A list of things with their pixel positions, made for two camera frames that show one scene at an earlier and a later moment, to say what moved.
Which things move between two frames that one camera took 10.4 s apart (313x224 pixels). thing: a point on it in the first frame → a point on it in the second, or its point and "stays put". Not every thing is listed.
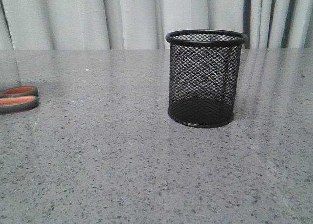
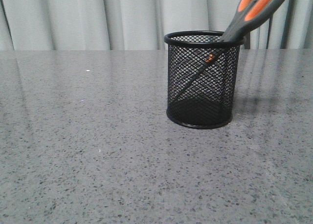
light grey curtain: [73, 19] stays put
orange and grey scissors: [18, 99] → [254, 6]
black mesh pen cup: [204, 66] stays put
